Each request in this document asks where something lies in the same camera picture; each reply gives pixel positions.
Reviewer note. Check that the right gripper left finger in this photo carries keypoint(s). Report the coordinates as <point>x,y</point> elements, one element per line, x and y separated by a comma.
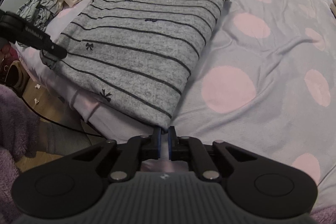
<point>136,150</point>

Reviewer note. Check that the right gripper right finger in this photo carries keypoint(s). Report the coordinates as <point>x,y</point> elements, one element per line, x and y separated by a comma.
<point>192,151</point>

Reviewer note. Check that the grey striped bow sweater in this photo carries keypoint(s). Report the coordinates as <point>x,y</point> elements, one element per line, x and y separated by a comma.
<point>136,55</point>

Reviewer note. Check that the purple fluffy robe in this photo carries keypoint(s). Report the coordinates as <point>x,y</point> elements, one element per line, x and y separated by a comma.
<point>19,130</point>

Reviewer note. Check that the beige-grey folded garment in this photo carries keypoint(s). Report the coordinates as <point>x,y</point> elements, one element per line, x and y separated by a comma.
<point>333,7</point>

